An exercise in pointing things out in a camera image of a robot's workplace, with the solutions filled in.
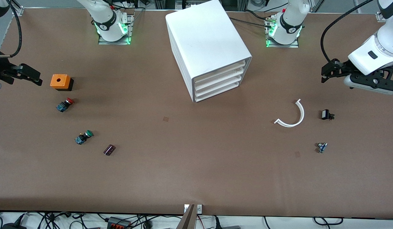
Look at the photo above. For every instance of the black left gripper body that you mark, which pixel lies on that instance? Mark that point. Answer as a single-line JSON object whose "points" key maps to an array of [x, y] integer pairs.
{"points": [[343, 68]]}

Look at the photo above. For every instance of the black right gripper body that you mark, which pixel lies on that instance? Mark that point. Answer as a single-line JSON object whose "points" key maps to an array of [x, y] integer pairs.
{"points": [[2, 67]]}

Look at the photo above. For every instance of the white plastic drawer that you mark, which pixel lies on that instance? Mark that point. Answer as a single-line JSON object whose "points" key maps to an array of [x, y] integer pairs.
{"points": [[220, 73], [217, 93], [220, 79], [218, 86]]}

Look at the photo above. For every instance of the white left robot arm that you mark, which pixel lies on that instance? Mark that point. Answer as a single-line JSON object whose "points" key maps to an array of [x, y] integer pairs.
{"points": [[290, 22]]}

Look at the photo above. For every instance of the red push button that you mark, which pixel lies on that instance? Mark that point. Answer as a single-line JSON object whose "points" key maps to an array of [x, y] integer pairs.
{"points": [[64, 105]]}

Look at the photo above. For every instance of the green push button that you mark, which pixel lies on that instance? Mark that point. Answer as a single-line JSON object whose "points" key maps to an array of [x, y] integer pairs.
{"points": [[83, 137]]}

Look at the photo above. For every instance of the white drawer cabinet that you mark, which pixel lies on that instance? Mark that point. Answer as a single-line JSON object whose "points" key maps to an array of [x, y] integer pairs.
{"points": [[206, 35]]}

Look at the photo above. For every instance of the orange box with hole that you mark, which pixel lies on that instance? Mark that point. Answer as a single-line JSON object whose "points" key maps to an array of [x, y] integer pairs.
{"points": [[59, 81]]}

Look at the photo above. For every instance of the small black electronic component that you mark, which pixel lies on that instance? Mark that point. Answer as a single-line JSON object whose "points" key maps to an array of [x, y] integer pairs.
{"points": [[325, 114]]}

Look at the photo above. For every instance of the white curved plastic piece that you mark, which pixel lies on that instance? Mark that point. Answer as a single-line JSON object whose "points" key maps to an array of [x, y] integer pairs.
{"points": [[301, 114]]}

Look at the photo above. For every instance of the small blue electronic component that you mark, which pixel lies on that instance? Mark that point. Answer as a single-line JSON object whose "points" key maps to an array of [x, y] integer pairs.
{"points": [[322, 148]]}

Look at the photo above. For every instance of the dark red capacitor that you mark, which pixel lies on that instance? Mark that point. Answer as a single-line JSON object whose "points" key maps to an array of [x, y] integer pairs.
{"points": [[109, 150]]}

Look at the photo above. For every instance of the black power adapter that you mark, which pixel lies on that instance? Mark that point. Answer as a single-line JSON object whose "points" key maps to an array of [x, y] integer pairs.
{"points": [[12, 226]]}

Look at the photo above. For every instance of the black red power strip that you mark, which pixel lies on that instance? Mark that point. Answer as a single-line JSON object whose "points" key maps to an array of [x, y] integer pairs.
{"points": [[118, 223]]}

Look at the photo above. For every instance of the black plug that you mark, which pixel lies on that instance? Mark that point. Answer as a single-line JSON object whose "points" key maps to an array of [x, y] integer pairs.
{"points": [[217, 222]]}

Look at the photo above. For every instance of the grey angled support beam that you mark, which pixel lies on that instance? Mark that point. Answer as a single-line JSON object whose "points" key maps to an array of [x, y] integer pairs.
{"points": [[187, 221]]}

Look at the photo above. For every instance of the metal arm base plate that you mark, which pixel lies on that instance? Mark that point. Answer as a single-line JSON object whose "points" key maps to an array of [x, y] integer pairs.
{"points": [[102, 42], [294, 46]]}

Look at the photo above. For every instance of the small white bracket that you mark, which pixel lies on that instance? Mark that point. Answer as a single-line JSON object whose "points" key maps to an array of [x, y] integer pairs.
{"points": [[186, 209], [199, 209]]}

